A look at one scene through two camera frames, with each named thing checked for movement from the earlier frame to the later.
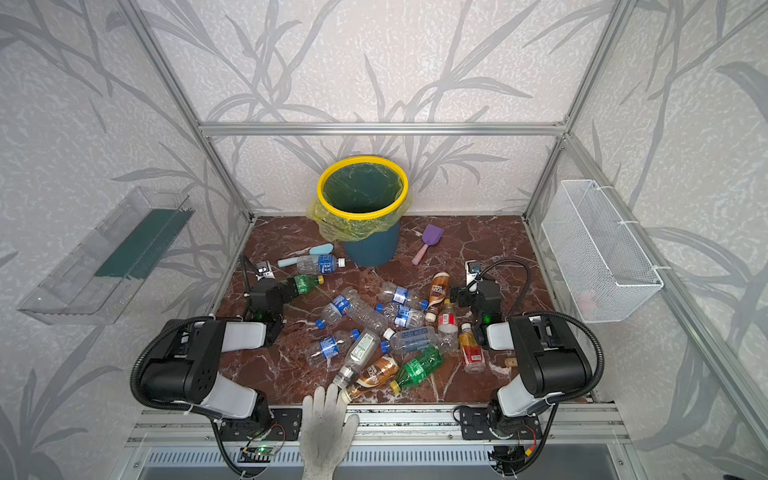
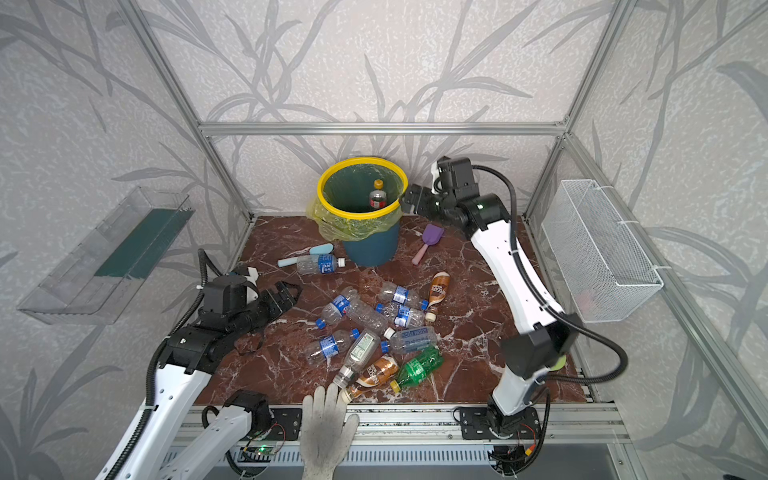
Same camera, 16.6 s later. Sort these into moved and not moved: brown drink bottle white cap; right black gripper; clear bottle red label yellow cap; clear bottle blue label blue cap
Moved: clear bottle red label yellow cap; right black gripper
Not moved: clear bottle blue label blue cap; brown drink bottle white cap
